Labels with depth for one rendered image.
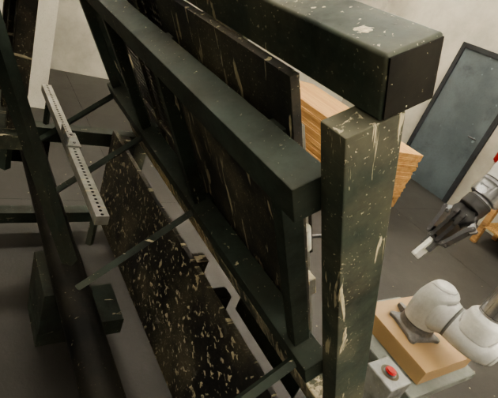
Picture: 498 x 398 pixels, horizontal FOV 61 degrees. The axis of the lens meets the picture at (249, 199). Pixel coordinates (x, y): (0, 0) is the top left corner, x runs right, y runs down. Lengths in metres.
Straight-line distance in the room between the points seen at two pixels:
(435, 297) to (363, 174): 1.39
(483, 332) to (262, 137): 1.43
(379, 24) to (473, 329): 1.53
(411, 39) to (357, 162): 0.18
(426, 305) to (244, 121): 1.40
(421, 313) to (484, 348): 0.26
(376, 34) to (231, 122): 0.35
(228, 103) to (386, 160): 0.39
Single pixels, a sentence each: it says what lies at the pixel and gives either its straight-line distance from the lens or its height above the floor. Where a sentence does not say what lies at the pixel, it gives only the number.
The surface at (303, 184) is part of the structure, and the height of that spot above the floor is 1.69.
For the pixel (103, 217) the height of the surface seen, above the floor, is 1.01.
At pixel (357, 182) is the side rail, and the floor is 1.73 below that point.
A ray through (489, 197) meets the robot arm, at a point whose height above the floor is 1.66.
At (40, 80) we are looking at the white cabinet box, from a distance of 5.00.
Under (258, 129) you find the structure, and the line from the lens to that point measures 0.83.
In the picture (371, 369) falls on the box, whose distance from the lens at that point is 1.67.
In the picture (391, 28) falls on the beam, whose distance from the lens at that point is 0.66.
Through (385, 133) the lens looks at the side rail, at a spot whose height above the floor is 1.81.
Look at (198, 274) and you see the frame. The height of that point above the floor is 0.82.
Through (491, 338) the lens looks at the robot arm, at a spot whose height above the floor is 1.06.
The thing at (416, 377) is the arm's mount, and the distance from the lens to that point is 2.04.
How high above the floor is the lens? 1.94
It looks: 26 degrees down
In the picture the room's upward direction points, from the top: 22 degrees clockwise
